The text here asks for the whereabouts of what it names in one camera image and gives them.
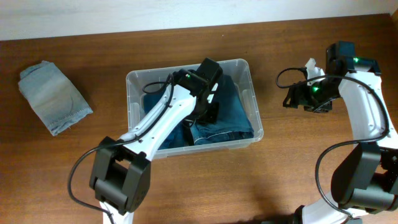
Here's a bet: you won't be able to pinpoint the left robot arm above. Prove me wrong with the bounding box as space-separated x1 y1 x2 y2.
89 58 223 223

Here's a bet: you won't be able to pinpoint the dark blue jeans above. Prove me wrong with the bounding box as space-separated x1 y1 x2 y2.
191 75 254 145

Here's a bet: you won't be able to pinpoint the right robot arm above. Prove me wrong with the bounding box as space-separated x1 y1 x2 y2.
275 41 397 223

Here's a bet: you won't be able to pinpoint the clear plastic storage container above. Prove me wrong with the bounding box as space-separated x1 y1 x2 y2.
126 58 264 159

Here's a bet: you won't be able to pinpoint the light blue jeans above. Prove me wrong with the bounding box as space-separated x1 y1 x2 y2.
18 60 93 136

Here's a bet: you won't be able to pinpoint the teal blue garment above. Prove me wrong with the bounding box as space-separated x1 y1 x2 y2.
143 93 188 150

